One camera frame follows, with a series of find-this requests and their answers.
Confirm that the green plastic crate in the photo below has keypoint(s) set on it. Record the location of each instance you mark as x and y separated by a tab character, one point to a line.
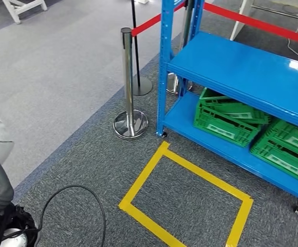
223	128
282	153

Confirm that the red barrier belt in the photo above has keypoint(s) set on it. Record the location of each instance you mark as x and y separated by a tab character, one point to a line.
267	25
152	22

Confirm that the blue metal shelf rack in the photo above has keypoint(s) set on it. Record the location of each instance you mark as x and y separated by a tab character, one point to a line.
241	68

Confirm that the white wooden frame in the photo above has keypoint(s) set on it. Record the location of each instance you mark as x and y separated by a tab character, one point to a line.
23	6

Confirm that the black post stanchion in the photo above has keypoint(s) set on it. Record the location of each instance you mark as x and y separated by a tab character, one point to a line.
141	85

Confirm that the yellow floor tape square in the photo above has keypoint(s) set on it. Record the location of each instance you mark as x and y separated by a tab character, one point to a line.
139	214

